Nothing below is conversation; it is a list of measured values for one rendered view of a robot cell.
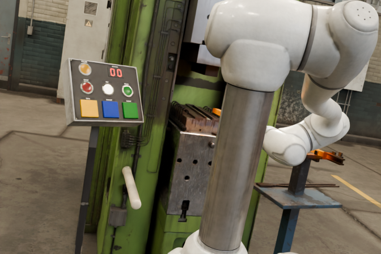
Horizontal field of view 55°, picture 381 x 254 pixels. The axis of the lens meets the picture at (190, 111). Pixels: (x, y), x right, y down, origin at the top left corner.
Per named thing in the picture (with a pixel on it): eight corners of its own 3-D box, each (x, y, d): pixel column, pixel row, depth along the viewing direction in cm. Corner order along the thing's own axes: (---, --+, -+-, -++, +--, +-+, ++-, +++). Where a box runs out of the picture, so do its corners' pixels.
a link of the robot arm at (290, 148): (264, 160, 129) (297, 147, 131) (286, 177, 114) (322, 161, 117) (256, 132, 126) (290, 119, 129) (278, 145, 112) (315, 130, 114)
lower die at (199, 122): (220, 134, 199) (223, 118, 198) (184, 130, 194) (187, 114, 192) (198, 118, 239) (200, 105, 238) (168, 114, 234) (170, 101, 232)
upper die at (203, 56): (232, 68, 194) (236, 51, 193) (196, 62, 189) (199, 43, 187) (208, 63, 234) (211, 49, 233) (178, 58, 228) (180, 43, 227)
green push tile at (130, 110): (138, 118, 170) (136, 102, 172) (124, 117, 165) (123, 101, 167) (136, 119, 171) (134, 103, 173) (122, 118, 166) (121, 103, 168)
